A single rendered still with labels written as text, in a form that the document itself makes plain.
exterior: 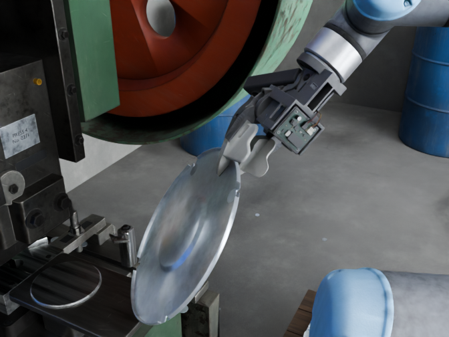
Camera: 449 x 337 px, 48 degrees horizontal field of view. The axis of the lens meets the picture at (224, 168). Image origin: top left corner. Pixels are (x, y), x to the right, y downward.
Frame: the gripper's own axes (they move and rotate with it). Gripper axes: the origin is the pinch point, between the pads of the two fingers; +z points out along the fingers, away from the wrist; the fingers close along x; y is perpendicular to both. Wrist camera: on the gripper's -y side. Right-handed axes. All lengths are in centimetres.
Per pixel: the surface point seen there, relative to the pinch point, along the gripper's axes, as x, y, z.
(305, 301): 77, -34, 20
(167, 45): -4.4, -38.4, -9.1
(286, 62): 179, -290, -70
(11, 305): -4.1, -16.8, 45.0
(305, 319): 74, -27, 23
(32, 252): -2.9, -27.4, 39.4
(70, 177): 60, -193, 76
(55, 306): -1.3, -9.5, 37.3
